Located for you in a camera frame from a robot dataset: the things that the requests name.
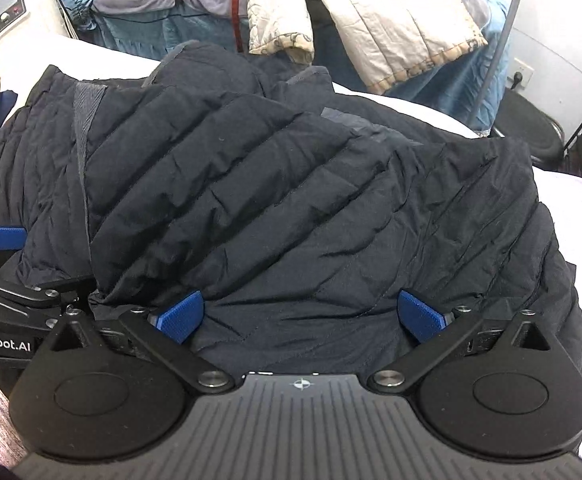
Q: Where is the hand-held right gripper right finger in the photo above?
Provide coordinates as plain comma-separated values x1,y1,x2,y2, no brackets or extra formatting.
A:
368,289,552,394

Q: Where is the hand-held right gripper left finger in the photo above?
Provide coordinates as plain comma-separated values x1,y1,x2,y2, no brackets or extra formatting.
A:
46,291,237,394

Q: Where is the black quilted jacket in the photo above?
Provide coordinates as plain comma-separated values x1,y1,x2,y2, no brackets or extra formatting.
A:
0,40,582,392

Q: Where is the pile of grey blue clothes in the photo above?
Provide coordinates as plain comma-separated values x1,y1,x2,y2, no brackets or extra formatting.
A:
84,0,514,137

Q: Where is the black round stool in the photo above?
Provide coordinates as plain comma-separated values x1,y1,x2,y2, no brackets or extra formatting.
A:
490,91,568,164

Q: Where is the grey metal pole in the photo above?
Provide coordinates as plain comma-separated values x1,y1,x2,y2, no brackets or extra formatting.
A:
472,0,522,134

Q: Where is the cream quilted jacket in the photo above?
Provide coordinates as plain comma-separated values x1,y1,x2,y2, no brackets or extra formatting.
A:
243,0,490,96

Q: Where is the white wall socket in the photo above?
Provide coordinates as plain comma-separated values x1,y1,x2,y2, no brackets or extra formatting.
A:
508,57,534,94

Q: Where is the red-brown strap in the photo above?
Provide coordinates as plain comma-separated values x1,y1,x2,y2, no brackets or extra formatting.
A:
230,0,247,54

